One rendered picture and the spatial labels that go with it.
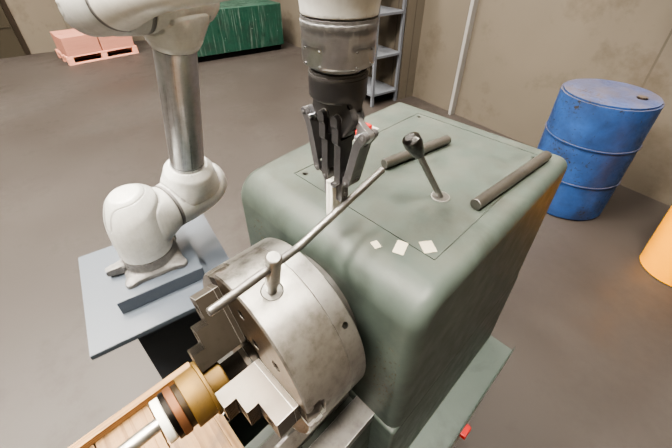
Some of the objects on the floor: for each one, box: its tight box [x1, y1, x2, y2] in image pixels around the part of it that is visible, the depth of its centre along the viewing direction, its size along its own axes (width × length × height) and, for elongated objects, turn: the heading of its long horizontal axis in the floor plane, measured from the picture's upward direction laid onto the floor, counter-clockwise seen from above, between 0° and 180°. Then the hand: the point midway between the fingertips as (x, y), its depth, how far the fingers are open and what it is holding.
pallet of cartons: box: [50, 29, 139, 66], centre depth 587 cm, size 119×90×67 cm
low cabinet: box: [197, 0, 284, 63], centre depth 641 cm, size 195×173×75 cm
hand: (336, 196), depth 55 cm, fingers closed
